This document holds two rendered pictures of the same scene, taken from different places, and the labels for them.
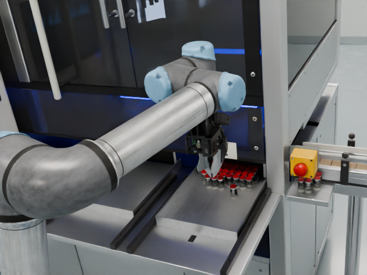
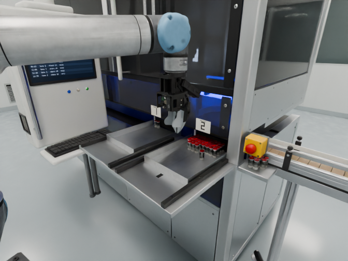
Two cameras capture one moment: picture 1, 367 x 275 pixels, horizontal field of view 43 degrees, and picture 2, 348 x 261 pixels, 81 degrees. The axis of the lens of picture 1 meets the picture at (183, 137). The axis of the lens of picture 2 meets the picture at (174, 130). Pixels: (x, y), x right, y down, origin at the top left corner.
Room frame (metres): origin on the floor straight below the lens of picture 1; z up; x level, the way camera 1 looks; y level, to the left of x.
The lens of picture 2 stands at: (0.41, -0.22, 1.37)
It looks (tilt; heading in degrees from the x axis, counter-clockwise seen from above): 22 degrees down; 15
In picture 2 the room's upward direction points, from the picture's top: straight up
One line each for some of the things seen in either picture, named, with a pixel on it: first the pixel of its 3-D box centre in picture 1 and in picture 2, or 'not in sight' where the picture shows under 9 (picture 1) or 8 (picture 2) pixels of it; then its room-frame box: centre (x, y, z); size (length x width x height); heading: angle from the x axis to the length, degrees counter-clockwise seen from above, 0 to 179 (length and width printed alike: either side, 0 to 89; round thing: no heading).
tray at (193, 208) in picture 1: (217, 196); (190, 155); (1.24, -0.08, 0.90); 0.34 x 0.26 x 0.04; 151
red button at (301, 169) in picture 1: (301, 169); (251, 148); (1.18, -0.34, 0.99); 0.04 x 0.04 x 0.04; 61
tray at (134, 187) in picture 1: (126, 181); (144, 134); (1.41, 0.22, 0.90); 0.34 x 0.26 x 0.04; 151
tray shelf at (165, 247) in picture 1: (161, 207); (155, 153); (1.26, 0.10, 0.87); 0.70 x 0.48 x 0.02; 61
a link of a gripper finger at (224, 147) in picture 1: (218, 147); (183, 109); (1.06, -0.08, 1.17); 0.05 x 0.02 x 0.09; 62
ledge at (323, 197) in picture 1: (312, 189); (259, 168); (1.25, -0.39, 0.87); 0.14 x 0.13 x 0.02; 151
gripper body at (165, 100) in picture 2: (204, 129); (173, 91); (1.04, -0.05, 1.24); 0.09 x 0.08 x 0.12; 152
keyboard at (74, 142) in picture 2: not in sight; (83, 140); (1.39, 0.64, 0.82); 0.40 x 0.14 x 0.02; 155
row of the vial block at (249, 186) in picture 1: (226, 180); (201, 147); (1.32, -0.12, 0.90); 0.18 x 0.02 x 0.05; 61
